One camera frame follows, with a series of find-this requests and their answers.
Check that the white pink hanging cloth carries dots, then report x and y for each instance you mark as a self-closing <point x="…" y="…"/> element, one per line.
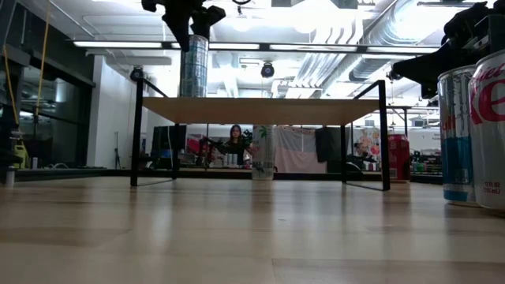
<point x="300" y="154"/>

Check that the black hanging cloth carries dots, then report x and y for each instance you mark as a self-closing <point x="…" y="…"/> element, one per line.
<point x="323" y="144"/>

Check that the blue silver Red Bull can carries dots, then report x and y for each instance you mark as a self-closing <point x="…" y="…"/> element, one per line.
<point x="194" y="67"/>
<point x="455" y="158"/>

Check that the black monitor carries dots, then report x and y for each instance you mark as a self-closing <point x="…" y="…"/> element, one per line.
<point x="169" y="138"/>

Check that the red Coca-Cola can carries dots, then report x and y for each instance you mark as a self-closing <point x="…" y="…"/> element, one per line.
<point x="399" y="158"/>

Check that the white cup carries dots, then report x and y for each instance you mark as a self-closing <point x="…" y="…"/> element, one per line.
<point x="10" y="178"/>

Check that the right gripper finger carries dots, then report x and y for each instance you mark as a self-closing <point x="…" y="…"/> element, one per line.
<point x="434" y="63"/>
<point x="429" y="90"/>

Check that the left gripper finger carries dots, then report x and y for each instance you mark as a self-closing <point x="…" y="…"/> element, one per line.
<point x="207" y="19"/>
<point x="179" y="23"/>

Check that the black metal table frame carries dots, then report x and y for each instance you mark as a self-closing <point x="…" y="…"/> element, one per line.
<point x="79" y="173"/>

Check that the silver Diet Coke can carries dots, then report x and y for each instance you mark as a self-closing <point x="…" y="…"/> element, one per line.
<point x="491" y="158"/>

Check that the person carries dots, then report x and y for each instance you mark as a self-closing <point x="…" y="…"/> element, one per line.
<point x="236" y="144"/>

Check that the tall white palm-print can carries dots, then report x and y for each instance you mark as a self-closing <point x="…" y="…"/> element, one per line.
<point x="263" y="158"/>

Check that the yellow green device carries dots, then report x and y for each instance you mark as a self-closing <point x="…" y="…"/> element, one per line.
<point x="20" y="154"/>

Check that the wooden shelf black metal legs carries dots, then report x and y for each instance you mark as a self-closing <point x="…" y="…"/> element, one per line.
<point x="256" y="111"/>

